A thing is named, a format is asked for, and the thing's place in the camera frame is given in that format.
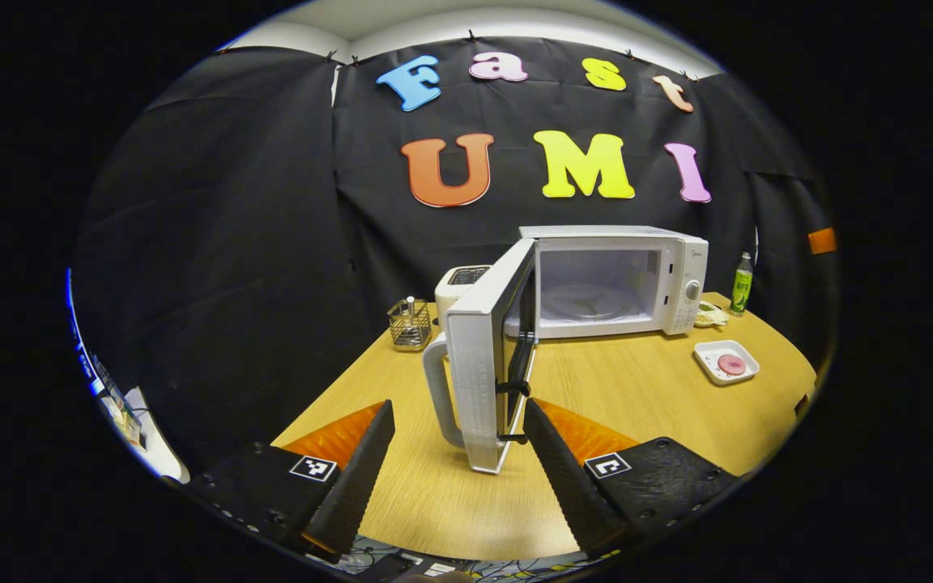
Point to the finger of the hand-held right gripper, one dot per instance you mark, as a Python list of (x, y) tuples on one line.
[(822, 240)]

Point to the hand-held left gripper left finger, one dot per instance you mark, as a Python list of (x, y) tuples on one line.
[(357, 486)]

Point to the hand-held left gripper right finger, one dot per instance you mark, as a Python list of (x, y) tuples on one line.
[(568, 486)]

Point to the white microwave oven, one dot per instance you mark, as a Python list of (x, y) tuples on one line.
[(475, 364)]

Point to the pink round food slice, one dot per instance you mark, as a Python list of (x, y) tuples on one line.
[(731, 364)]

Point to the white square plate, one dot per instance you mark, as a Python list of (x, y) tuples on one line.
[(709, 364)]

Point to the green drink bottle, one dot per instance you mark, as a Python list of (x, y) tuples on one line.
[(741, 287)]

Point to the white divided dish of beans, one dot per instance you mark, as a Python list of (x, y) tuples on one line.
[(711, 316)]

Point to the glass turntable plate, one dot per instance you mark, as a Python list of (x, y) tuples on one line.
[(588, 302)]

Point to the white toaster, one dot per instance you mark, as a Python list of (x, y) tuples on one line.
[(450, 293)]

